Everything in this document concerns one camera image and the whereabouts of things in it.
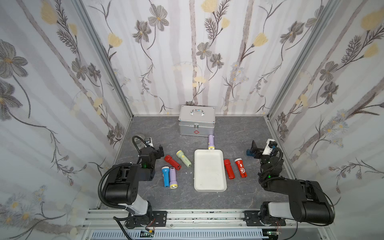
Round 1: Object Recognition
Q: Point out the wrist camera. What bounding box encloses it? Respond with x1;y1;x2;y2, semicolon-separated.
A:
144;137;154;147
263;139;278;156

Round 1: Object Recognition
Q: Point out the silver aluminium case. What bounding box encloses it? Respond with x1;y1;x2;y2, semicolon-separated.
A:
179;105;216;137

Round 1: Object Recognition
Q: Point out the red flashlight white head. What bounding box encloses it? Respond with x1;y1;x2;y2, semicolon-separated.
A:
235;158;247;178

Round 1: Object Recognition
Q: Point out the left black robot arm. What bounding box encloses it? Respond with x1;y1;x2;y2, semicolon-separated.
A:
98;136;167;230

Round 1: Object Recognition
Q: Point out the plain red flashlight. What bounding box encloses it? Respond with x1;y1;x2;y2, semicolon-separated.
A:
224;159;235;180

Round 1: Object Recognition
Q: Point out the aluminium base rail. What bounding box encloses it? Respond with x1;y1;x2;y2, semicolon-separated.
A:
78;209;336;240

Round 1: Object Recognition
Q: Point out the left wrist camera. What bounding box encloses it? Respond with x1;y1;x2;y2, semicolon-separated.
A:
144;137;154;147

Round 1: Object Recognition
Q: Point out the white plastic tray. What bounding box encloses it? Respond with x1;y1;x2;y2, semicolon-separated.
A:
194;150;227;192

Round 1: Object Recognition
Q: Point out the purple flashlight beside blue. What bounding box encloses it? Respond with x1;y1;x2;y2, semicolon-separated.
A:
169;167;178;190

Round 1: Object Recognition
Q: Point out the clear tape roll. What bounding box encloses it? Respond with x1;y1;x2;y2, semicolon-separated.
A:
132;134;148;150

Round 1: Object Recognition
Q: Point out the green flashlight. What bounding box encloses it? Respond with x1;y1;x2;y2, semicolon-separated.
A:
176;150;192;168

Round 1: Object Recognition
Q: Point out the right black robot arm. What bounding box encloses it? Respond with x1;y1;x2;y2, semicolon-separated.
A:
247;139;335;227

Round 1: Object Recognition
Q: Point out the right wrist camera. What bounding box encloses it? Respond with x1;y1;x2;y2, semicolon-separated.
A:
263;139;278;156

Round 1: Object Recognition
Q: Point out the purple flashlight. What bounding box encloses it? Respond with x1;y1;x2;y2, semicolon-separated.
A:
169;167;178;190
208;135;215;150

